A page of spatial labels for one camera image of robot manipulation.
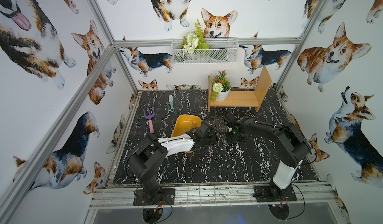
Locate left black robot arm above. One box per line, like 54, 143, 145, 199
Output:
127, 121, 217, 206

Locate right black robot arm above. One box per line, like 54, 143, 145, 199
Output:
224, 114, 311, 203

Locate yellow plastic storage box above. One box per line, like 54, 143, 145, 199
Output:
172, 114, 202, 137

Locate wooden shelf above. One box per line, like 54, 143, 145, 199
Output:
207, 67, 272, 112

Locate white potted plant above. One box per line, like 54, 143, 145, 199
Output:
210, 71, 231, 102

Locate teal cleaning brush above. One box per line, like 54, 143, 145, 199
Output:
168, 95, 175, 112

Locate purple pink garden fork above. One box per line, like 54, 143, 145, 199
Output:
143, 108, 156, 134

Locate green fern white flowers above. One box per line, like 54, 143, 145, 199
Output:
180, 20, 209, 55

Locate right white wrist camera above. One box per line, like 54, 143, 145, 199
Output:
223, 113, 246, 128

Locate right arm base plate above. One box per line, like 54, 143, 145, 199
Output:
253, 185, 297, 203

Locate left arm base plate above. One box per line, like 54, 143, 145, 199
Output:
133, 188, 176, 206

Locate white wire wall basket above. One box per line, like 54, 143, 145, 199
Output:
171, 38, 239, 64

